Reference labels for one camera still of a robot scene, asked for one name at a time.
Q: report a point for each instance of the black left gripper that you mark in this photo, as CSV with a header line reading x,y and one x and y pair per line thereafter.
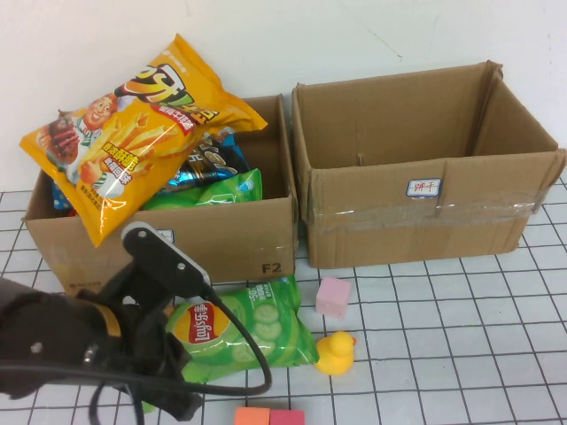
x,y
137,336

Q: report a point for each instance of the green Lay's cucumber chips bag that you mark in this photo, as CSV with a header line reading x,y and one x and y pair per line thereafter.
x,y
274,327

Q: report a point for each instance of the yellow fries snack bag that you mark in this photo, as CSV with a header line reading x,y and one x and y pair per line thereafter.
x,y
133,146

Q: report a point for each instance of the plain green snack bag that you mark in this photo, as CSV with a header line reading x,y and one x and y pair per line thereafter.
x,y
221,190

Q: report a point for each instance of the orange foam block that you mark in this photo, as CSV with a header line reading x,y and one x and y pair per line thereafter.
x,y
252,417

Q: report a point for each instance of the red foam block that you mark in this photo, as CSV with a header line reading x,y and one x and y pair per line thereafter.
x,y
288,418

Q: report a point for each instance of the cardboard box with F2 print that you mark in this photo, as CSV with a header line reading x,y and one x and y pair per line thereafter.
x,y
248,239

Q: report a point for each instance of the yellow rubber duck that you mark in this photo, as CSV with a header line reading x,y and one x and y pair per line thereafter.
x,y
334,354

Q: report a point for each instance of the pink foam cube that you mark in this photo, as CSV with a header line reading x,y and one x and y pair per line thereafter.
x,y
332,296

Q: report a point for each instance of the taped cardboard box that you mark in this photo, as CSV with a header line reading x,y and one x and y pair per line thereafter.
x,y
376,212

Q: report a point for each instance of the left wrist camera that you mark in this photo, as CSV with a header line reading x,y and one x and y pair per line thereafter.
x,y
164,261

